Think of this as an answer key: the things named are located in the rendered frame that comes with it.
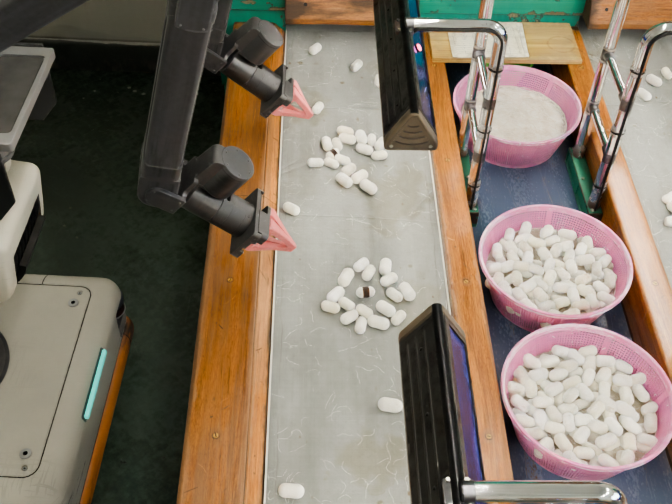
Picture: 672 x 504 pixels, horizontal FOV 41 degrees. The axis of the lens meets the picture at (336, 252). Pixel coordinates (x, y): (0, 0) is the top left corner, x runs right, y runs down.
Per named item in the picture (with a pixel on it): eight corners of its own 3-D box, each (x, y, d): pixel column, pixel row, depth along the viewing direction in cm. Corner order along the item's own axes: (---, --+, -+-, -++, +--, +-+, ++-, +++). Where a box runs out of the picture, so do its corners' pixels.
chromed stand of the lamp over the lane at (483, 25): (379, 226, 172) (396, 26, 140) (374, 158, 186) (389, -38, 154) (476, 227, 173) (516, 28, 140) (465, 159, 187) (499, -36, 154)
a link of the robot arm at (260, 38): (193, 28, 164) (189, 58, 158) (231, -12, 157) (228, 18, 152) (245, 62, 170) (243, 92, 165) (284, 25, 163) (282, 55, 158)
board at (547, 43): (432, 62, 195) (432, 58, 194) (426, 24, 205) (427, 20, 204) (581, 64, 196) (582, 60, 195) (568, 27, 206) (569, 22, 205)
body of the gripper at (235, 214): (267, 191, 141) (229, 169, 137) (264, 238, 134) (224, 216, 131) (243, 214, 145) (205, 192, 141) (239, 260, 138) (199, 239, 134)
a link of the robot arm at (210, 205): (174, 182, 136) (168, 209, 133) (199, 158, 132) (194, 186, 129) (211, 203, 140) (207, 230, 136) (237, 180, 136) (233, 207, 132)
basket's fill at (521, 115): (464, 168, 184) (467, 147, 179) (453, 102, 199) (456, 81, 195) (571, 170, 184) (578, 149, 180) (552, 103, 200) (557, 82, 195)
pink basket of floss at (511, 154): (519, 197, 179) (527, 161, 172) (422, 133, 192) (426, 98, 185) (596, 141, 192) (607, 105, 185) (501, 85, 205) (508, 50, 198)
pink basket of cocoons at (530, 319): (517, 369, 150) (528, 335, 143) (446, 261, 167) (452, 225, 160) (649, 326, 157) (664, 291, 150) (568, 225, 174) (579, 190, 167)
